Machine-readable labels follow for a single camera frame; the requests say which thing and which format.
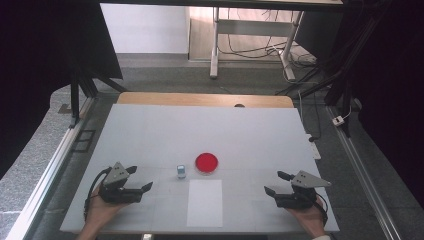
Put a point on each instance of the black curtain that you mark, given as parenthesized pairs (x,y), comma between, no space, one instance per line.
(393,100)
(33,50)

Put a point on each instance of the white desk frame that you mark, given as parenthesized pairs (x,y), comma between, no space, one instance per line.
(253,27)

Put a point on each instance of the aluminium rail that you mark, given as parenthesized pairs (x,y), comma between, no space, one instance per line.
(50,170)
(363,180)

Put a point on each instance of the white power strip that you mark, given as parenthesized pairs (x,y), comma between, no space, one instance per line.
(315,151)

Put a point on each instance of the small blue-capped vial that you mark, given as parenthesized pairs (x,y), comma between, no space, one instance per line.
(181,171)

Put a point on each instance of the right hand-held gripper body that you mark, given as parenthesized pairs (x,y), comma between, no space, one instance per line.
(301,195)

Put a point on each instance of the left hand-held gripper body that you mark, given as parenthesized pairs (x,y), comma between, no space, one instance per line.
(115,176)

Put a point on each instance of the person's left hand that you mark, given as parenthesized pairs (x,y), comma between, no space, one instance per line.
(100,211)

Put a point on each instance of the small white adapter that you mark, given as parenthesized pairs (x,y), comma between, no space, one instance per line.
(338,120)

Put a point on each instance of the large white board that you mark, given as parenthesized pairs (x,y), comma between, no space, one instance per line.
(206,133)

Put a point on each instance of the person's right hand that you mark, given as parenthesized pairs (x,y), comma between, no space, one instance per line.
(308,218)

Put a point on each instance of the wooden table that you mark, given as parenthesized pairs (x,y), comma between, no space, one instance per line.
(200,99)

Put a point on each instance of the white paper sheet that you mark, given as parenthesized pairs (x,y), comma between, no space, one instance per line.
(204,203)

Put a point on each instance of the black metal stand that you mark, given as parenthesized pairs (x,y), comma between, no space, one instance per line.
(75,100)
(346,113)

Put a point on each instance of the red petri dish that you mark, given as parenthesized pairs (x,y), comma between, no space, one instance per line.
(206,162)

